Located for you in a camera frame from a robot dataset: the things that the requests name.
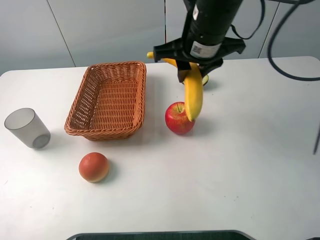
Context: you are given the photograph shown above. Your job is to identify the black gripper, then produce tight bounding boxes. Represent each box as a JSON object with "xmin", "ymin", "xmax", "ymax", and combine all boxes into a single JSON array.
[{"xmin": 152, "ymin": 37, "xmax": 246, "ymax": 83}]

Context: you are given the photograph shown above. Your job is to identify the yellow banana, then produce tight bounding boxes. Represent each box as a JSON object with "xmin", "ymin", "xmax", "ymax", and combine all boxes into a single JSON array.
[{"xmin": 146, "ymin": 51, "xmax": 204, "ymax": 123}]

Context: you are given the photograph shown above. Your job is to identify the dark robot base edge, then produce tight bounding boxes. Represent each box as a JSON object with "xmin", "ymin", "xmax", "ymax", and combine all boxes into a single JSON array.
[{"xmin": 68, "ymin": 230, "xmax": 254, "ymax": 240}]

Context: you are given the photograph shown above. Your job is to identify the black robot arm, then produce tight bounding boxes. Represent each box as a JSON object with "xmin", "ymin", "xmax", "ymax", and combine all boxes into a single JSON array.
[{"xmin": 153, "ymin": 0, "xmax": 246, "ymax": 82}]

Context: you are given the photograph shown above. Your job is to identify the brown wicker basket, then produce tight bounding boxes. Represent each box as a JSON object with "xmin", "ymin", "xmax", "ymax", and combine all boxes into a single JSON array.
[{"xmin": 64, "ymin": 61, "xmax": 147, "ymax": 141}]

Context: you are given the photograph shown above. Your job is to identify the halved avocado with pit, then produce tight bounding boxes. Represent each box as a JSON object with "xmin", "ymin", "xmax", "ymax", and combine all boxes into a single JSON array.
[{"xmin": 182, "ymin": 74, "xmax": 209, "ymax": 89}]

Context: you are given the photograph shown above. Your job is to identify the red apple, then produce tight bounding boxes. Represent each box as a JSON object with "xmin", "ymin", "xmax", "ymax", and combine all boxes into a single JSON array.
[{"xmin": 164, "ymin": 101, "xmax": 195, "ymax": 135}]

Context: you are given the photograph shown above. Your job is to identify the round orange bread bun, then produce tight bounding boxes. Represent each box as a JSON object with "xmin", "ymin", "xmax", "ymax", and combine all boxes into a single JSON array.
[{"xmin": 78, "ymin": 152, "xmax": 110, "ymax": 183}]

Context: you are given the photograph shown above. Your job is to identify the grey translucent plastic cup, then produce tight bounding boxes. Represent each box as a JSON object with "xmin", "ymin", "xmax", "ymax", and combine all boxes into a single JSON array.
[{"xmin": 4, "ymin": 107, "xmax": 51, "ymax": 149}]

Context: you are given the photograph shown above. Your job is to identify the black cable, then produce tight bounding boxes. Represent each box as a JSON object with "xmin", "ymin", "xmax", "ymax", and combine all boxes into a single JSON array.
[{"xmin": 231, "ymin": 0, "xmax": 320, "ymax": 156}]

